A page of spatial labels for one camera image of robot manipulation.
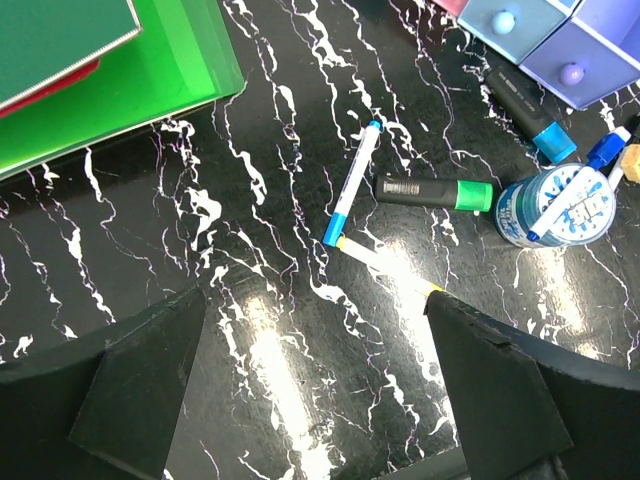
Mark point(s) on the light blue drawer box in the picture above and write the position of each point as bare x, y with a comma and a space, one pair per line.
515, 28

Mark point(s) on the black highlighter blue cap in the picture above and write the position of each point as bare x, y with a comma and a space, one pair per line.
535, 122

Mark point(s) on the small tan cork stamp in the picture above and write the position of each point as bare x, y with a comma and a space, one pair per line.
626, 166

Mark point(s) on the dark green lever arch binder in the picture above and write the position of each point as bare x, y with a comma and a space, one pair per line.
43, 41

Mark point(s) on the red folder under binder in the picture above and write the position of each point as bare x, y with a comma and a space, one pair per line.
61, 84

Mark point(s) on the pink drawer box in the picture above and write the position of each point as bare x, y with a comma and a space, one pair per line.
454, 7

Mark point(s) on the blue cleaning gel jar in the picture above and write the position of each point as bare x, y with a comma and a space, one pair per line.
569, 205

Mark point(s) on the white marker yellow cap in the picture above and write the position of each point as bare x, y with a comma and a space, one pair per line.
385, 265

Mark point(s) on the bright green plastic folder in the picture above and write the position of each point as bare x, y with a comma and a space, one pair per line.
183, 58

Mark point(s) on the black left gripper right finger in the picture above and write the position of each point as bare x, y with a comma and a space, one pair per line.
528, 409

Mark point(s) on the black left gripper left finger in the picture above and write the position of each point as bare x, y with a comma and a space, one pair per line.
105, 405

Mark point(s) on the black highlighter green cap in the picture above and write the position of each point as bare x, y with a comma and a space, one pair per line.
459, 195

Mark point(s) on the purple drawer box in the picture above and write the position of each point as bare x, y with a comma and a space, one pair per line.
591, 55

